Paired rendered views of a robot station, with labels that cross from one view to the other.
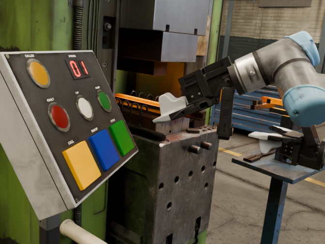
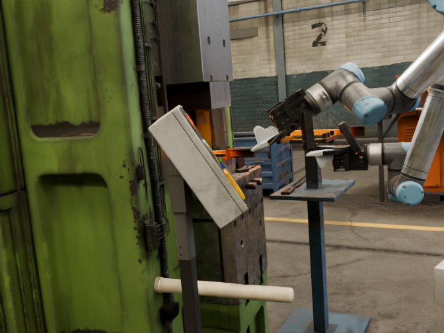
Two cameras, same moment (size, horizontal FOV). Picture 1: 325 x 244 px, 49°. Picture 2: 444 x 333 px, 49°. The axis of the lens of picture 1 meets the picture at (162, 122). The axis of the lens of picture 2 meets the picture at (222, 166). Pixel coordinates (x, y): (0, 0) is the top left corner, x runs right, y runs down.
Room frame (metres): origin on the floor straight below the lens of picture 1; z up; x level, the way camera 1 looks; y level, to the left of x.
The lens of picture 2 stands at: (-0.48, 0.49, 1.23)
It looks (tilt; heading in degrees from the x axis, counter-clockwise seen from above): 9 degrees down; 343
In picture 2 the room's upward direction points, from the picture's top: 5 degrees counter-clockwise
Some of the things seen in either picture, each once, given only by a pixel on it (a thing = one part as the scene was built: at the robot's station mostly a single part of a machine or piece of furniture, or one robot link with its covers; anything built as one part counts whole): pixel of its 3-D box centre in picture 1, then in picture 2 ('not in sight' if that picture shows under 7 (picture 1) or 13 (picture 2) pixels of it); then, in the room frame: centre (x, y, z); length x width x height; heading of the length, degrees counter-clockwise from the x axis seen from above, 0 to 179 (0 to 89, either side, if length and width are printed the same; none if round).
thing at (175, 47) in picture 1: (135, 43); (169, 98); (1.35, 0.13, 1.22); 0.42 x 0.20 x 0.10; 52
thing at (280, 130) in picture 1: (279, 137); (326, 154); (1.07, -0.37, 0.98); 0.09 x 0.03 x 0.06; 16
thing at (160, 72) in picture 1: (131, 63); (164, 119); (1.40, 0.14, 1.14); 0.30 x 0.07 x 0.06; 52
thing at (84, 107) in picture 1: (84, 108); not in sight; (0.71, 0.16, 1.09); 0.05 x 0.03 x 0.04; 142
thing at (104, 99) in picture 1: (104, 100); not in sight; (0.81, 0.14, 1.09); 0.05 x 0.03 x 0.04; 142
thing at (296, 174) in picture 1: (283, 161); (314, 189); (1.56, -0.57, 0.74); 0.40 x 0.30 x 0.02; 135
